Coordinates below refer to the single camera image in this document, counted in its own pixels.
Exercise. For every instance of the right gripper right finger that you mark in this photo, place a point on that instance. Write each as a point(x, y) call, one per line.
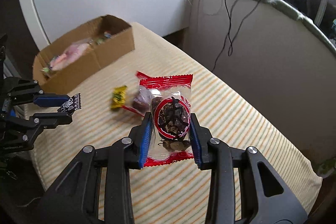
point(244, 187)

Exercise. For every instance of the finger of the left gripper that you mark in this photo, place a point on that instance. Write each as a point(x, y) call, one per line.
point(39, 122)
point(20, 92)

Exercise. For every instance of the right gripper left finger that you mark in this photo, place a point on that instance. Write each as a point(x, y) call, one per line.
point(95, 186)

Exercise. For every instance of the black patterned candy wrapper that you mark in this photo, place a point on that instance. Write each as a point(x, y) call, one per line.
point(72, 105)

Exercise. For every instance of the packaged pink bread slice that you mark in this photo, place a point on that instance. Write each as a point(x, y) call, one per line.
point(76, 50)

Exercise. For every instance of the red-end dried fruit pack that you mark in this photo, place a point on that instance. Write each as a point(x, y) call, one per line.
point(171, 117)

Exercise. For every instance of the red-end dark date snack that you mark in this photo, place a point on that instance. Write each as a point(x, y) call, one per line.
point(137, 100)

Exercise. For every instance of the pink candy wrapper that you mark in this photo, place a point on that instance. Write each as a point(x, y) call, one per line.
point(58, 62)

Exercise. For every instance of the pale green candy wrapper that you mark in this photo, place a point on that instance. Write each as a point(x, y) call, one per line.
point(48, 72)

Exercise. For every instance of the brown cardboard box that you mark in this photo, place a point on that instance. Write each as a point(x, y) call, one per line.
point(110, 38)

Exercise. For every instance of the striped beige tablecloth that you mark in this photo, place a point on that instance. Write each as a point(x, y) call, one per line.
point(175, 191)

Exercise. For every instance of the yellow candy wrapper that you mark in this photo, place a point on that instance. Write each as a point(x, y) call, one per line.
point(118, 97)

